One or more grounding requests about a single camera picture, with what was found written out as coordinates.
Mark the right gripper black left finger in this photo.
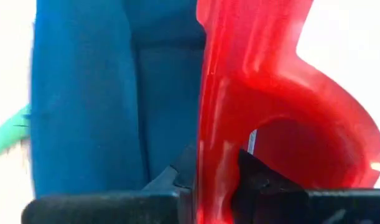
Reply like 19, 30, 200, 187
21, 141, 197, 224

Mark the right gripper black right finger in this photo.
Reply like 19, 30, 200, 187
231, 148, 380, 224

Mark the red first aid kit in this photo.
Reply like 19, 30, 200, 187
194, 0, 380, 224

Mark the blue folded cloth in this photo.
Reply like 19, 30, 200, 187
30, 0, 208, 200

